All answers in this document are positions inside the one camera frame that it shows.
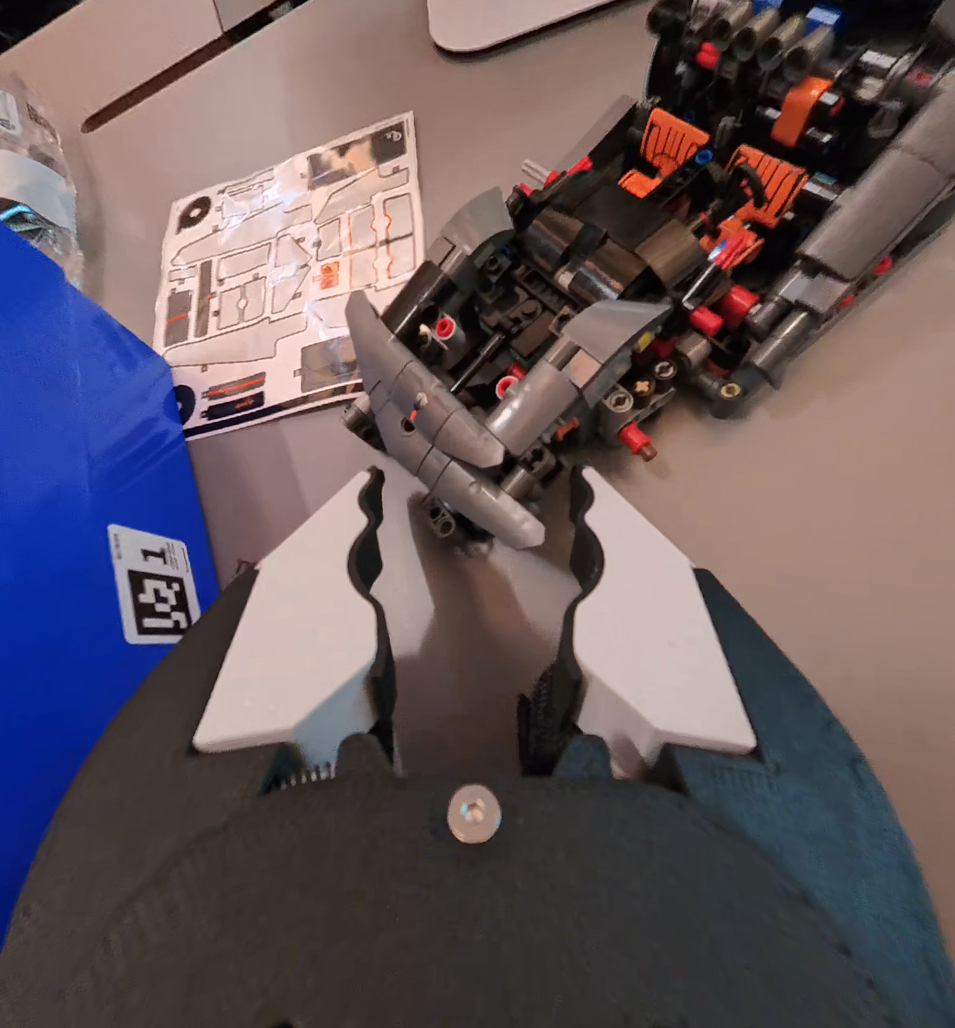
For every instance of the white tag sticker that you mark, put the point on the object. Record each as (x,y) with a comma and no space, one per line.
(156,586)

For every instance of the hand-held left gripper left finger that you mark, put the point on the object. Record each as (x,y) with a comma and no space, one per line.
(301,642)

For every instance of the grey monitor stand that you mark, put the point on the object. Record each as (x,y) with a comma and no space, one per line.
(509,24)

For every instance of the lego sticker sheet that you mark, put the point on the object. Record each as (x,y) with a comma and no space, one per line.
(285,265)

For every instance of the blue plastic bin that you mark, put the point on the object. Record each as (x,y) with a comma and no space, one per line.
(44,482)

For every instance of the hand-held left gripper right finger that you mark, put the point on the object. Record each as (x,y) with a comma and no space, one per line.
(654,642)

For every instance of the grey and black lego car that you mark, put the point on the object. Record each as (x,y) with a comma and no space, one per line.
(630,249)

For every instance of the clear plastic bag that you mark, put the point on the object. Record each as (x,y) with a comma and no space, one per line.
(12,177)

